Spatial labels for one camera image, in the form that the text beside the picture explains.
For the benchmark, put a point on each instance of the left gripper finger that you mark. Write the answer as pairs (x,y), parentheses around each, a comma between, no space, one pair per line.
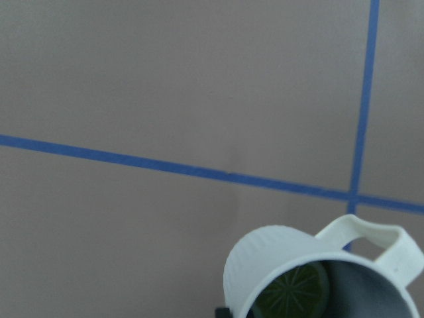
(222,312)

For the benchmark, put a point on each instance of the green lemon slice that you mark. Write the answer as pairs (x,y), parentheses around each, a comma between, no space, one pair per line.
(300,292)

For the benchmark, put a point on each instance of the white mug grey inside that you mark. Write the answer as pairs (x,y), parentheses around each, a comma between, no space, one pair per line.
(351,268)

